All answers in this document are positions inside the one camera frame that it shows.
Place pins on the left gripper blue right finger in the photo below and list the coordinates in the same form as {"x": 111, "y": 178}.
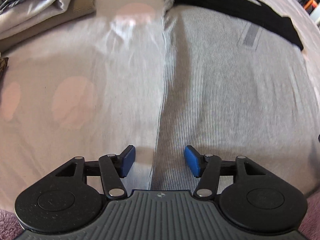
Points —
{"x": 207, "y": 168}

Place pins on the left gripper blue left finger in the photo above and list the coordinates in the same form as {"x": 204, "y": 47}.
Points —
{"x": 113, "y": 168}

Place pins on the grey black raglan shirt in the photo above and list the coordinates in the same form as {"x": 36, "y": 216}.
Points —
{"x": 233, "y": 88}

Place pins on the stack of folded clothes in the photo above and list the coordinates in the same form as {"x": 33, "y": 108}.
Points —
{"x": 36, "y": 16}

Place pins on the pink dotted bed sheet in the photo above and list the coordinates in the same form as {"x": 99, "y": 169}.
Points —
{"x": 88, "y": 87}

